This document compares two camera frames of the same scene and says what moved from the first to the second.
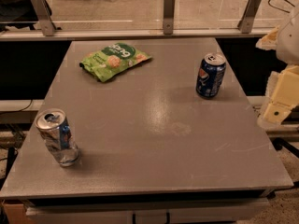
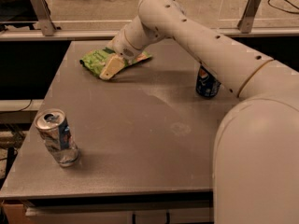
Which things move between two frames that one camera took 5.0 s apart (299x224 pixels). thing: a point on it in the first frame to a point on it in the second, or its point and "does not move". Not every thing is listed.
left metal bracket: x=43 y=12 does not move
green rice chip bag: x=112 y=60 does not move
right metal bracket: x=246 y=23 does not move
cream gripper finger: x=282 y=96 to x=114 y=63
